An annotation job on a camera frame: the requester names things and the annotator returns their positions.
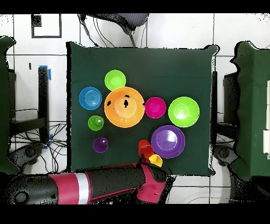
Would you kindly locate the large orange bowl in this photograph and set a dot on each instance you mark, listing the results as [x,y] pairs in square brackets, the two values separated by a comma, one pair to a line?
[124,114]

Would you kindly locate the orange cup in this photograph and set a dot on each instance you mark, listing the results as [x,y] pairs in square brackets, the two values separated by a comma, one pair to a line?
[145,148]

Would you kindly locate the small green bowl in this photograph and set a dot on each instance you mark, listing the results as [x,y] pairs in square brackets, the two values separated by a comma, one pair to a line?
[115,79]

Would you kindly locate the green cup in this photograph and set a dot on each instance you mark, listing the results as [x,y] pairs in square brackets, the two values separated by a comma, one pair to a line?
[95,124]

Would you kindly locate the purple bowl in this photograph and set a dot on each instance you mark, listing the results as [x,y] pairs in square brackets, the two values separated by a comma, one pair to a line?
[168,141]

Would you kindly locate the purple cup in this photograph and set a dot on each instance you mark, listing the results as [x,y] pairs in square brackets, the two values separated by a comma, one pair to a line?
[100,145]

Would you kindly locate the yellow cup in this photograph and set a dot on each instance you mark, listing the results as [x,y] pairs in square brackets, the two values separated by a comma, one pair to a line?
[156,160]

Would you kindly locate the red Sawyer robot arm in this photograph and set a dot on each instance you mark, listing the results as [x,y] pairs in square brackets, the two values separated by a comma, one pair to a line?
[67,188]

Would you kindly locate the pink bowl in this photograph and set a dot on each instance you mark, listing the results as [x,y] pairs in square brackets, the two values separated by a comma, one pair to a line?
[155,107]

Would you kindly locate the dark green tablecloth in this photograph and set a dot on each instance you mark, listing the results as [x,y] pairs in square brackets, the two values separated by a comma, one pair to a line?
[147,67]

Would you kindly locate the blue bowl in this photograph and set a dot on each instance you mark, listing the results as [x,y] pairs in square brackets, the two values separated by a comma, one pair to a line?
[90,98]

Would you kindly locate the large green bowl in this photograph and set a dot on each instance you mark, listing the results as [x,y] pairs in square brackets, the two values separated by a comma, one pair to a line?
[183,112]

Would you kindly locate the grey office chair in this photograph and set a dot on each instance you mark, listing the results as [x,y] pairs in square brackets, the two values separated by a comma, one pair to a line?
[135,19]

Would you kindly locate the black chair base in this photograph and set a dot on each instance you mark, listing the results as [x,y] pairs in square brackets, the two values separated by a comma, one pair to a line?
[223,153]
[29,152]

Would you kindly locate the dark green cloth covered table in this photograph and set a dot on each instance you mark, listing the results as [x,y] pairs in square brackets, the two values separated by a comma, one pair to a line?
[4,105]
[253,105]

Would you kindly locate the black stand frame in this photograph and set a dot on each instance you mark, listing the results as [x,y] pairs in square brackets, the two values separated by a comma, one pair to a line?
[43,95]
[231,95]

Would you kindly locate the grey square floor frame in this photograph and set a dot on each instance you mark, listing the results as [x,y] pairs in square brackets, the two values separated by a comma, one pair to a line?
[36,21]

